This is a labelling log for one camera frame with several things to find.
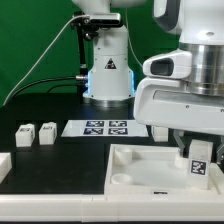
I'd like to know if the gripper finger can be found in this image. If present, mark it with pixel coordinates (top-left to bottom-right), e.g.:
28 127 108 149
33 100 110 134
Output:
173 129 188 156
216 136 224 164

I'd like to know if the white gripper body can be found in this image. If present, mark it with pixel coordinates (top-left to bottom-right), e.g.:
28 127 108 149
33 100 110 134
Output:
134 77 224 136

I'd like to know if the white square tabletop part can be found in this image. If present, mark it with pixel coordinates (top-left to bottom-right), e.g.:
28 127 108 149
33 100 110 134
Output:
104 144 224 196

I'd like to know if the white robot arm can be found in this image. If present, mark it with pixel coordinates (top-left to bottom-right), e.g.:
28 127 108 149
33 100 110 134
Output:
72 0 224 136

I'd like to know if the white sheet with tags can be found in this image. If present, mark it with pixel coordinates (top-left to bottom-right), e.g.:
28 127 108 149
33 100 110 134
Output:
62 120 148 137

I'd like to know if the white left fence piece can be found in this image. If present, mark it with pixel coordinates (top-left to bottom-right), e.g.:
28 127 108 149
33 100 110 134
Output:
0 153 12 183

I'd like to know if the black cable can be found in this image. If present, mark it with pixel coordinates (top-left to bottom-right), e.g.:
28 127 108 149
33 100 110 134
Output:
9 76 88 98

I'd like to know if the grey camera on stand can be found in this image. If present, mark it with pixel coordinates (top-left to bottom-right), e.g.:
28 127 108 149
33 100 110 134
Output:
71 13 122 28

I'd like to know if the black camera stand pole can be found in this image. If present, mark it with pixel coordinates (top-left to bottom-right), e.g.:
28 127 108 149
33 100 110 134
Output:
75 18 88 94

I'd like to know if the grey cable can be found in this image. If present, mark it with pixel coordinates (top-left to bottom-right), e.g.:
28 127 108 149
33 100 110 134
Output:
2 14 83 107

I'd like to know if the white front fence rail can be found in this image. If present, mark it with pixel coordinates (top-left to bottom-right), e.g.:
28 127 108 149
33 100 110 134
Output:
0 195 224 222

